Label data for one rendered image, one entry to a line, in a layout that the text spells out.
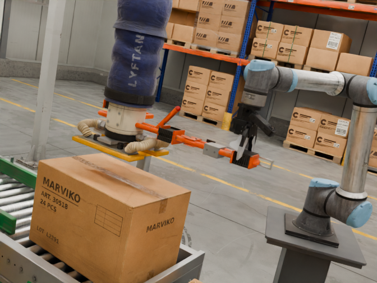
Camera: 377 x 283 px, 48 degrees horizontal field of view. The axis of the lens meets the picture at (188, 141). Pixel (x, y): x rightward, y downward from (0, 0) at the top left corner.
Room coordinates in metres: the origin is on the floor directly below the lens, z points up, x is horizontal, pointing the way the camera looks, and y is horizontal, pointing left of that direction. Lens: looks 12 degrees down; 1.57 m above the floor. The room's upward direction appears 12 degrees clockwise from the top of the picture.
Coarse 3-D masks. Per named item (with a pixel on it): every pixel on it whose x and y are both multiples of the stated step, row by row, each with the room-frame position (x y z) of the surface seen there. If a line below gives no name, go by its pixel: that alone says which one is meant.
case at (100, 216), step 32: (64, 160) 1.92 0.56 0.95; (96, 160) 2.03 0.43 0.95; (64, 192) 1.74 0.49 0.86; (96, 192) 1.64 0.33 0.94; (128, 192) 1.68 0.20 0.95; (160, 192) 1.76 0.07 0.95; (32, 224) 1.84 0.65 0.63; (64, 224) 1.73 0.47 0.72; (96, 224) 1.62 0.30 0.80; (128, 224) 1.53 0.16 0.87; (160, 224) 1.70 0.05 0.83; (64, 256) 1.71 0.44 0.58; (96, 256) 1.61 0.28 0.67; (128, 256) 1.55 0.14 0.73; (160, 256) 1.74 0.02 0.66
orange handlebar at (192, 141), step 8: (104, 112) 1.90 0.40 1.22; (144, 128) 1.78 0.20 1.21; (152, 128) 1.76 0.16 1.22; (176, 136) 1.70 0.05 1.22; (184, 136) 1.73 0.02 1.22; (192, 136) 1.72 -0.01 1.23; (192, 144) 1.66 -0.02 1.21; (200, 144) 1.64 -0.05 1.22; (224, 152) 1.59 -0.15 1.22; (256, 160) 1.54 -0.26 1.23
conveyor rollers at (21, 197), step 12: (0, 180) 2.50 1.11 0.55; (12, 180) 2.57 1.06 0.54; (0, 192) 2.32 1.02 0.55; (12, 192) 2.37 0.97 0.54; (24, 192) 2.44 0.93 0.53; (0, 204) 2.20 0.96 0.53; (12, 204) 2.19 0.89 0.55; (24, 204) 2.24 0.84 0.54; (24, 216) 2.13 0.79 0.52; (24, 228) 1.95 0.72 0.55; (24, 240) 1.83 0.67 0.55; (36, 252) 1.78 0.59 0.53; (60, 264) 1.69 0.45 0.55; (72, 276) 1.63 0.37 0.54; (84, 276) 1.68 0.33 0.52
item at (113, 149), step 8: (72, 136) 1.82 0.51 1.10; (80, 136) 1.82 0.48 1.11; (88, 136) 1.85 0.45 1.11; (96, 136) 1.81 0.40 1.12; (88, 144) 1.77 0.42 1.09; (96, 144) 1.76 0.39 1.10; (104, 144) 1.77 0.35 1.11; (112, 144) 1.80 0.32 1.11; (120, 144) 1.74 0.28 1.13; (104, 152) 1.73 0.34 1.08; (112, 152) 1.71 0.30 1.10; (120, 152) 1.70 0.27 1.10; (136, 152) 1.74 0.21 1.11; (128, 160) 1.66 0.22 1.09; (136, 160) 1.70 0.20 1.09
